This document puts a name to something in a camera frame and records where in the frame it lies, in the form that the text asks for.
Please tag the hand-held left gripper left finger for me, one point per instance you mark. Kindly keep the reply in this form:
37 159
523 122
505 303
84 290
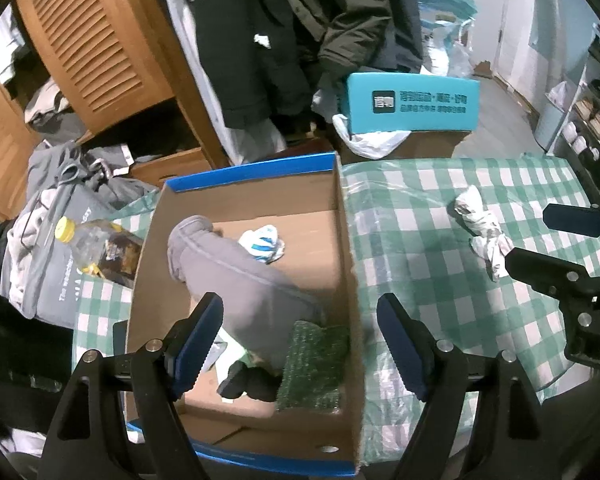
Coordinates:
200 340

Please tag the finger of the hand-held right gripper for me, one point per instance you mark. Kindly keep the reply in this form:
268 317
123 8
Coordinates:
535 265
570 220

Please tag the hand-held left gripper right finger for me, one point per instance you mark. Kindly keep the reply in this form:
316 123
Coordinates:
400 340

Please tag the black sock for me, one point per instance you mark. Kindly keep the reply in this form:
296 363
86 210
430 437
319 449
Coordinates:
245 382

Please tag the grey sweatpants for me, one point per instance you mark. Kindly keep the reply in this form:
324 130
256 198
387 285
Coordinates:
250 290

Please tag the white cloth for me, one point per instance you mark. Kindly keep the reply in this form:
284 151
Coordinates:
480 220

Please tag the green bubble wrap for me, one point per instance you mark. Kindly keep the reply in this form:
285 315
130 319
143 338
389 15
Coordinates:
312 365

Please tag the white plastic bag blue print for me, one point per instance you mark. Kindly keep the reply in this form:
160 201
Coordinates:
262 245

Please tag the cardboard box with blue rim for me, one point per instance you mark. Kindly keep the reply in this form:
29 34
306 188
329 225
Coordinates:
305 240

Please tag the light blue trash bin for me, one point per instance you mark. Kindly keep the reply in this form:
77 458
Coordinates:
550 125

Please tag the green checkered tablecloth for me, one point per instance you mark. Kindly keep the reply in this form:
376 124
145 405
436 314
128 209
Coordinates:
405 240

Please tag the group of shoes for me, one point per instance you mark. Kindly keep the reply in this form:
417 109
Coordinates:
592 120

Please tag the plastic bottle with yellow cap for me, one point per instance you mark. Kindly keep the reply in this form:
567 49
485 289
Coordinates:
105 250

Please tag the brown cardboard box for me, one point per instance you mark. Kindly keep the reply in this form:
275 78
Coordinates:
430 145

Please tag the grey shoe rack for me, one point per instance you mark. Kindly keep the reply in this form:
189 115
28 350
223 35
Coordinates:
587 60

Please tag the dark cloth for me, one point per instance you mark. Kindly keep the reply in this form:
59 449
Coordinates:
15 360

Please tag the teal box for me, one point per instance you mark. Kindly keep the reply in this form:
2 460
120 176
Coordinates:
410 105

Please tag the white hanging shirt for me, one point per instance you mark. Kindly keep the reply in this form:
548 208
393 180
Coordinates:
260 145

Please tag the large blue white sack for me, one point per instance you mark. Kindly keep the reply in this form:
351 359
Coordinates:
445 35

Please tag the grey folded clothes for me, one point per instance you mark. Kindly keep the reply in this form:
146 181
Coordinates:
50 107

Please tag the dark hanging coat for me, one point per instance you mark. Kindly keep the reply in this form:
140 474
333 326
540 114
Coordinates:
230 35

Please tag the wooden wardrobe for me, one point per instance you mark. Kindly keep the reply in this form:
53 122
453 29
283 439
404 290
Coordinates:
90 35

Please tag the white hanging garment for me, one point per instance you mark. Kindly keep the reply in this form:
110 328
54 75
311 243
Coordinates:
5 45

